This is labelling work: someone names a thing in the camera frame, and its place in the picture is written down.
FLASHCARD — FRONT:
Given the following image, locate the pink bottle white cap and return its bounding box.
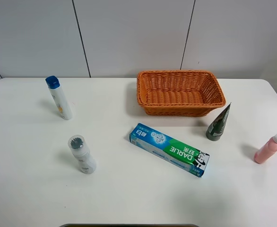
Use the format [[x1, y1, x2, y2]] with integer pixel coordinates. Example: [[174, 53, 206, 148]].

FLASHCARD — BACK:
[[254, 134, 277, 164]]

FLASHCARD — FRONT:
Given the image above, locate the white bottle blue cap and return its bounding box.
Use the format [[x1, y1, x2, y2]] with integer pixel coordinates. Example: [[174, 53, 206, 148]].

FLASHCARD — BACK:
[[45, 76, 73, 120]]

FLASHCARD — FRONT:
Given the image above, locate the blue green toothpaste box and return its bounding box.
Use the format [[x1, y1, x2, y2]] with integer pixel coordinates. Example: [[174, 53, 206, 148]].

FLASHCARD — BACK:
[[130, 123, 210, 177]]

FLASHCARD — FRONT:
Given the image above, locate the white bottle clear cap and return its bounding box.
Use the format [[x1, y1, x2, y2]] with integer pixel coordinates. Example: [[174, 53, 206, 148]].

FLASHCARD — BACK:
[[68, 135, 96, 174]]

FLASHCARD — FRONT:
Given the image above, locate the orange woven basket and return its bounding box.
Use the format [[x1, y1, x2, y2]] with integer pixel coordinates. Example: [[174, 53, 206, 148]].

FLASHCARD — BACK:
[[137, 70, 226, 117]]

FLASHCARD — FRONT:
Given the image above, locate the dark grey cosmetic tube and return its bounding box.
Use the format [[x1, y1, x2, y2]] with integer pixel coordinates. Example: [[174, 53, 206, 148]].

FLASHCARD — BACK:
[[206, 103, 231, 141]]

